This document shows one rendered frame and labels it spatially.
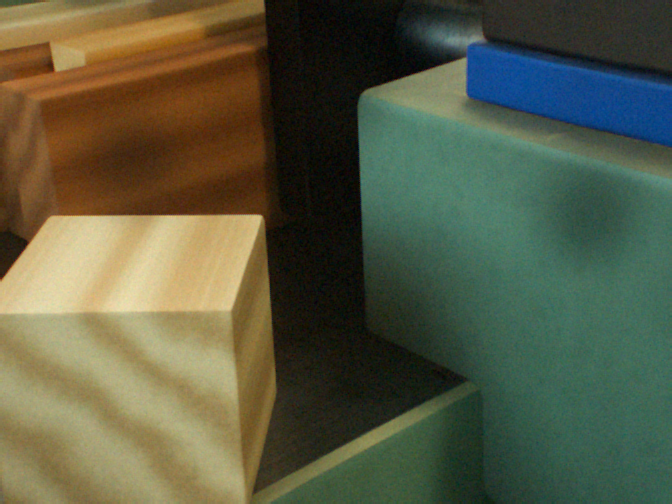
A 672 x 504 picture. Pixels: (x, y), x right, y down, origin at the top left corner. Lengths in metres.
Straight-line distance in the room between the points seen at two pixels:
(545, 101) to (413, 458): 0.08
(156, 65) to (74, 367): 0.12
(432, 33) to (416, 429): 0.12
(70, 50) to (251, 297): 0.12
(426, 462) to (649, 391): 0.05
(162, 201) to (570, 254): 0.13
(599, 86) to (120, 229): 0.10
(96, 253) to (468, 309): 0.08
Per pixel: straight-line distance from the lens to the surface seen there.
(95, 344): 0.24
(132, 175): 0.34
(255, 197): 0.37
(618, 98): 0.26
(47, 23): 0.41
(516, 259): 0.27
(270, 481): 0.26
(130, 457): 0.25
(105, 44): 0.35
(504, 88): 0.27
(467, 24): 0.35
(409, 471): 0.28
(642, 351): 0.26
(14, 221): 0.38
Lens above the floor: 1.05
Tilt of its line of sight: 24 degrees down
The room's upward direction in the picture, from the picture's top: 3 degrees counter-clockwise
